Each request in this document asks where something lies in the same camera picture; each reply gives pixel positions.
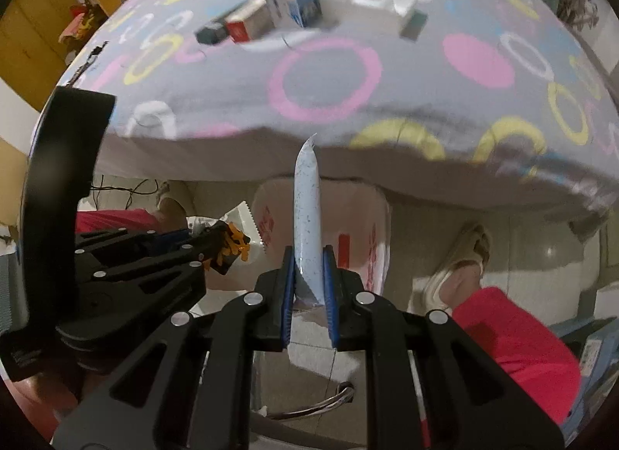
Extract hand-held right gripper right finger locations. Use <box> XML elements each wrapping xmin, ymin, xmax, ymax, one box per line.
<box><xmin>323</xmin><ymin>244</ymin><xmax>566</xmax><ymax>450</ymax></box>

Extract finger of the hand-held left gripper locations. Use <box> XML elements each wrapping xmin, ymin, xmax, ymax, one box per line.
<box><xmin>58</xmin><ymin>222</ymin><xmax>231</xmax><ymax>377</ymax></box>
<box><xmin>75</xmin><ymin>226</ymin><xmax>195</xmax><ymax>251</ymax></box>

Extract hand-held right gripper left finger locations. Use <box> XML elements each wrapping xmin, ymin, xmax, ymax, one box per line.
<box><xmin>51</xmin><ymin>244</ymin><xmax>297</xmax><ymax>450</ymax></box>

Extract white orange snack packet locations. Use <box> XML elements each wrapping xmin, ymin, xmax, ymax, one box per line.
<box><xmin>186</xmin><ymin>201</ymin><xmax>268</xmax><ymax>289</ymax></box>

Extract light blue speckled packet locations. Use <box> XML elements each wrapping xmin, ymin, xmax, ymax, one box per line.
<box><xmin>290</xmin><ymin>133</ymin><xmax>323</xmax><ymax>308</ymax></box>

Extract white plastic bag red print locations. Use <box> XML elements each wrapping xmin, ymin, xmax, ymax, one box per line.
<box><xmin>251</xmin><ymin>178</ymin><xmax>392</xmax><ymax>306</ymax></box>

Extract red snack packet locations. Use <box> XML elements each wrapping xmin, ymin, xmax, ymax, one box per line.
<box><xmin>225</xmin><ymin>5</ymin><xmax>269</xmax><ymax>43</ymax></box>

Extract yellow wooden wardrobe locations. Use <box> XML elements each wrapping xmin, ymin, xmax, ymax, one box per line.
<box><xmin>0</xmin><ymin>0</ymin><xmax>80</xmax><ymax>110</ymax></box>

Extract pink clothes pile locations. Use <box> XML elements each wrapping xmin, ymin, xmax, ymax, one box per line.
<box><xmin>58</xmin><ymin>4</ymin><xmax>106</xmax><ymax>44</ymax></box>

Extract small teal box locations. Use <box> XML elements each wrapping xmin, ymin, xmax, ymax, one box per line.
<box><xmin>195</xmin><ymin>22</ymin><xmax>229</xmax><ymax>46</ymax></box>

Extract grey bed sheet coloured rings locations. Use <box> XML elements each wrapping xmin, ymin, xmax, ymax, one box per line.
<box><xmin>29</xmin><ymin>0</ymin><xmax>619</xmax><ymax>219</ymax></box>

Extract blue cardboard box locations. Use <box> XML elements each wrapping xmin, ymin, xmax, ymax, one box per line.
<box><xmin>551</xmin><ymin>317</ymin><xmax>619</xmax><ymax>436</ymax></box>

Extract dark green box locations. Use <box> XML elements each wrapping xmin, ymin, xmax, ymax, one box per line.
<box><xmin>399</xmin><ymin>9</ymin><xmax>429</xmax><ymax>41</ymax></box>

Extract white crumpled packet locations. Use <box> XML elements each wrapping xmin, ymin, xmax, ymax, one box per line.
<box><xmin>352</xmin><ymin>0</ymin><xmax>422</xmax><ymax>20</ymax></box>

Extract grey wire loop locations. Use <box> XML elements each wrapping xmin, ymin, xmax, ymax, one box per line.
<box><xmin>266</xmin><ymin>381</ymin><xmax>357</xmax><ymax>421</ymax></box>

